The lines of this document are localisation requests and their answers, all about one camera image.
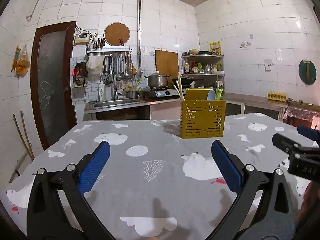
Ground green frog handle knife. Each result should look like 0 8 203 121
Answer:
215 88 223 100

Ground light blue plastic spoon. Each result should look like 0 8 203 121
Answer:
207 90 216 101

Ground person's right hand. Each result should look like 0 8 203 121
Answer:
298 181 319 220

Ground yellow egg tray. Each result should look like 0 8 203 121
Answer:
267 92 288 102

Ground grey patterned tablecloth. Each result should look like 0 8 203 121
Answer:
0 112 320 240

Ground yellow plastic utensil holder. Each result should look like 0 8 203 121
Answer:
180 88 226 139

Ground steel sink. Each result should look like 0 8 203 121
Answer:
91 99 144 109

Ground white soap bottle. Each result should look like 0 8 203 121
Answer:
98 80 106 102

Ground corner spice shelf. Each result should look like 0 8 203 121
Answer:
182 50 225 77

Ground black wok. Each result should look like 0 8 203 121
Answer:
171 77 202 87

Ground dark wooden door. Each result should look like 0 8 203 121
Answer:
30 21 76 150

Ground gas stove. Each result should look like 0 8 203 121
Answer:
142 87 180 99

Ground steel cooking pot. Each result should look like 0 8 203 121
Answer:
144 72 171 89

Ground wooden cutting board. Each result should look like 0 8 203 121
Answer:
155 50 179 78

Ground round wooden board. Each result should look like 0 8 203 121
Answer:
104 22 130 46

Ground green round wall plate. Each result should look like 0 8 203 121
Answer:
298 61 317 85

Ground white wall switch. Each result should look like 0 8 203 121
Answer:
264 59 273 71

